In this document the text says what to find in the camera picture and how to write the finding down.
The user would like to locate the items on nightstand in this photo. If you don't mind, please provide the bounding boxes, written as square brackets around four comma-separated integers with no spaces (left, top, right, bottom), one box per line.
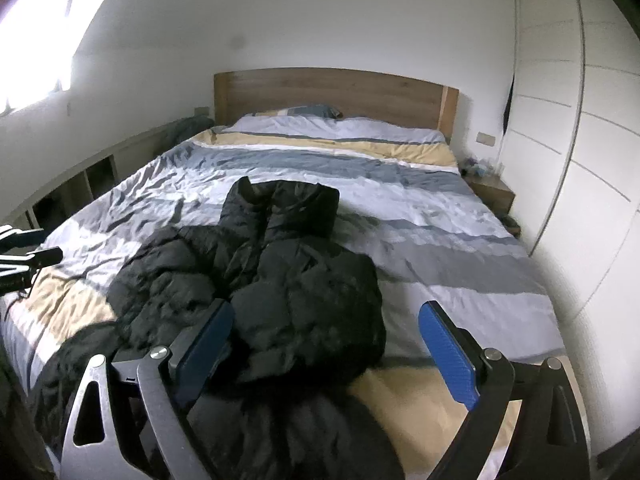
[460,157,495,178]

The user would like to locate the white sliding wardrobe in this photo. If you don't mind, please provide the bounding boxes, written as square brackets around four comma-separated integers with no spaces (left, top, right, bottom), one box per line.
[500,0,639,454]

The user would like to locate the wooden nightstand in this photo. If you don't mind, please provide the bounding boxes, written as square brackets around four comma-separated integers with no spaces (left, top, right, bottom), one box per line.
[463,174,521,238]

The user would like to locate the striped duvet cover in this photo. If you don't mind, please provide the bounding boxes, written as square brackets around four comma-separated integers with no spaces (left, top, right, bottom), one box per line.
[1,129,564,479]

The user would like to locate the black puffer coat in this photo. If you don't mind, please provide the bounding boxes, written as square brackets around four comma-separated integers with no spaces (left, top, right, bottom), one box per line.
[28,178,404,479]

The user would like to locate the dark clothes on shelf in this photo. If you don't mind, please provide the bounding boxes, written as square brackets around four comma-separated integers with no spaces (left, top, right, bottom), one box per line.
[163,115,215,148]

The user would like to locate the wall socket plate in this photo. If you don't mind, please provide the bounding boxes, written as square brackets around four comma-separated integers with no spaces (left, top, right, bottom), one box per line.
[476,132,496,146]

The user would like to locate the wooden headboard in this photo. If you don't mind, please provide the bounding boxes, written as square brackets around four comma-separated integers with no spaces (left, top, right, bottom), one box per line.
[213,67,459,141]

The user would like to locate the window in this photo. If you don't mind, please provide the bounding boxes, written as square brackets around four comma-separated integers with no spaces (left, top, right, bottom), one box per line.
[1,0,105,116]

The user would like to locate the white low shelf unit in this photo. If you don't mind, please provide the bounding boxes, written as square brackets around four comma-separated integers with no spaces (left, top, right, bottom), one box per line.
[1,120,175,233]

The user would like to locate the blue grey pillow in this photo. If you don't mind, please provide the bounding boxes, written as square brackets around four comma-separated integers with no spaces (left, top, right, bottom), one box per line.
[276,103,343,119]

